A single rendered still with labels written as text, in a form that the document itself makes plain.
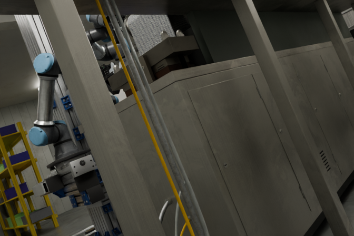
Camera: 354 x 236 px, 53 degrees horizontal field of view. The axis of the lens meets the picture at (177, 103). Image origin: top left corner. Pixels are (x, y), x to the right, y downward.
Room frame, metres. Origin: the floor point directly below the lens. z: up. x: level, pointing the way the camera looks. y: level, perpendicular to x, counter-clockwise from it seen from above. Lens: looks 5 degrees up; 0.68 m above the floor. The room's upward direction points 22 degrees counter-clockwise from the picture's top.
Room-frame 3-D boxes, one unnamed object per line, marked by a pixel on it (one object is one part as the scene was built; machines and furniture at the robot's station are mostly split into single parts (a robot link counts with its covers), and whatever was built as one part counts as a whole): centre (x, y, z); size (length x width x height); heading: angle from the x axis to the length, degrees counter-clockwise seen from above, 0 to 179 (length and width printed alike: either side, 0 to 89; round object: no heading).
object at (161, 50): (1.49, 0.04, 1.00); 0.40 x 0.16 x 0.06; 50
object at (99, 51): (2.20, 0.35, 1.38); 0.49 x 0.11 x 0.12; 0
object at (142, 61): (1.41, 0.09, 0.96); 0.10 x 0.03 x 0.11; 50
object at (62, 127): (2.22, 0.75, 0.98); 0.13 x 0.12 x 0.14; 160
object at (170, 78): (2.42, -0.59, 0.88); 2.52 x 0.66 x 0.04; 140
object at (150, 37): (1.60, -0.02, 1.10); 0.23 x 0.01 x 0.18; 50
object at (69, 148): (2.22, 0.75, 0.87); 0.15 x 0.15 x 0.10
